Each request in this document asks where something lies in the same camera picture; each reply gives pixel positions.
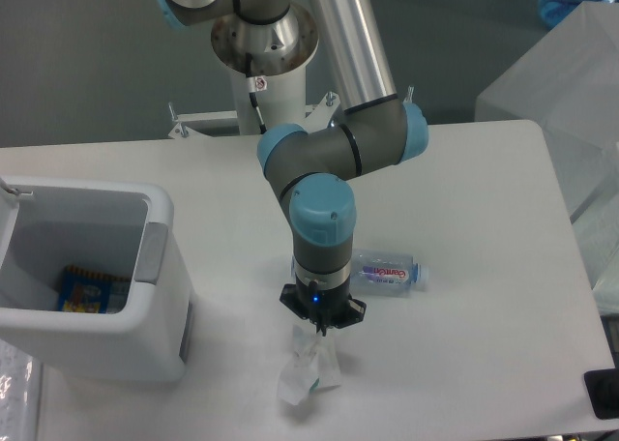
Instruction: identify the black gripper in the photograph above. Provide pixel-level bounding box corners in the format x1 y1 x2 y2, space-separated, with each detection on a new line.
280 279 367 336

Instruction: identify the clear plastic water bottle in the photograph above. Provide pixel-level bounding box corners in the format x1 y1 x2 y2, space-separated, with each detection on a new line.
291 249 428 297

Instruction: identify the white paper wrapper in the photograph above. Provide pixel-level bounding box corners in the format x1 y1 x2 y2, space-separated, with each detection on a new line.
277 325 342 406

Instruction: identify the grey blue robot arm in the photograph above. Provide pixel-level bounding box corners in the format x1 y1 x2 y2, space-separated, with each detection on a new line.
157 0 428 334

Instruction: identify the white trash can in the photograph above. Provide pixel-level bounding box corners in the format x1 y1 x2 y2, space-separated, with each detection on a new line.
1 175 193 381

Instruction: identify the blue snack packet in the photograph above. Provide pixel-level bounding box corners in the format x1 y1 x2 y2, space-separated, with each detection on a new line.
56 265 132 314

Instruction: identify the black device at table edge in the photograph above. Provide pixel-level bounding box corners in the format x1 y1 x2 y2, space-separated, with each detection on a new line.
584 368 618 420

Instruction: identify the clear plastic sheet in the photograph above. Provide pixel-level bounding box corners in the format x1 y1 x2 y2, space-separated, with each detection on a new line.
1 341 42 440

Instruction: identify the translucent white plastic box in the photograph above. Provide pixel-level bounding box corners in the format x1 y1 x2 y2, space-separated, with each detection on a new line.
473 0 619 220

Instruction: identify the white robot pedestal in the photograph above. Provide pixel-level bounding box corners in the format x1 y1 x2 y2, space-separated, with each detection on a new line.
228 67 306 135

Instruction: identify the white pedestal foot frame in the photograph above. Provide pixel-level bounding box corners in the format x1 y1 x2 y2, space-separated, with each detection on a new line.
165 85 418 139

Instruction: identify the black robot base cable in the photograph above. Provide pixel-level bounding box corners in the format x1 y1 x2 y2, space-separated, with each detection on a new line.
243 51 270 135

